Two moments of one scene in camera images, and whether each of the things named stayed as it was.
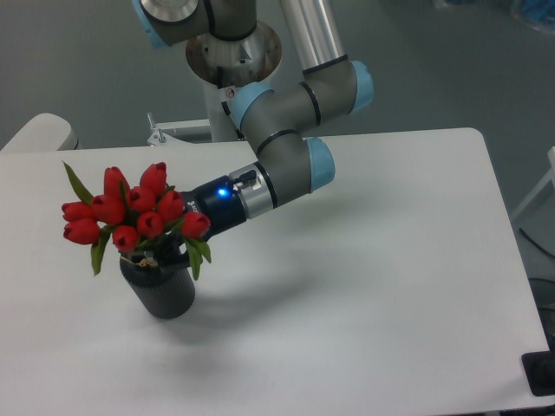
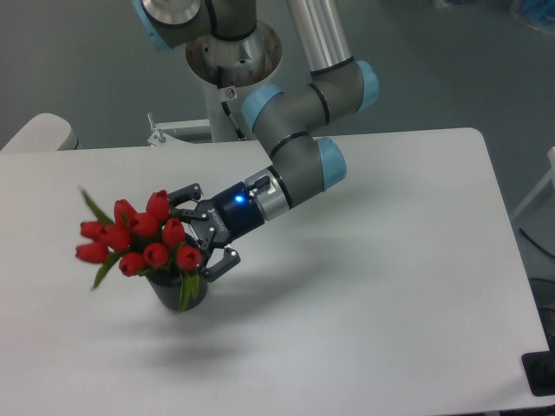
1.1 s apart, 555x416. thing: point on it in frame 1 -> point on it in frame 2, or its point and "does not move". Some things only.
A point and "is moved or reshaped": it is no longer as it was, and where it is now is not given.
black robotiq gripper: x=219 y=201 -> x=217 y=221
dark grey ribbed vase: x=166 y=292 is moved or reshaped
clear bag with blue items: x=538 y=14 does not move
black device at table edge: x=539 y=370 does not move
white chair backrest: x=43 y=133 does not move
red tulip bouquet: x=126 y=216 is moved or reshaped
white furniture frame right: x=551 y=177 does not move
